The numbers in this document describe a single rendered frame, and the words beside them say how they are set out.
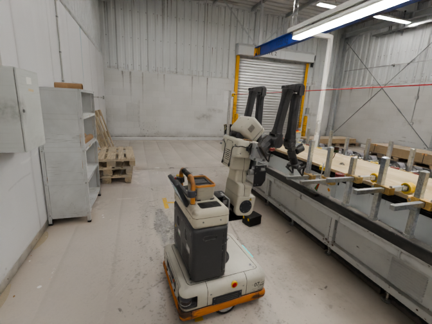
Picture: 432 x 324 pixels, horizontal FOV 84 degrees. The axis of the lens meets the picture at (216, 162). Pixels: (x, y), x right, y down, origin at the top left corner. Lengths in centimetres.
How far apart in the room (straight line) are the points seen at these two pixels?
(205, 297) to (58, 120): 231
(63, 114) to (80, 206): 107
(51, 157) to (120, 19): 715
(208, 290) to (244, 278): 28
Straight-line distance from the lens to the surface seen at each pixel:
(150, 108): 938
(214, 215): 158
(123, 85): 938
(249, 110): 204
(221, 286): 187
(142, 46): 953
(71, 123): 309
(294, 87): 172
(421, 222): 220
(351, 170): 219
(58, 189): 328
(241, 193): 180
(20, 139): 226
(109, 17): 973
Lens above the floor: 147
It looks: 14 degrees down
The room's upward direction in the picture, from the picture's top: 3 degrees clockwise
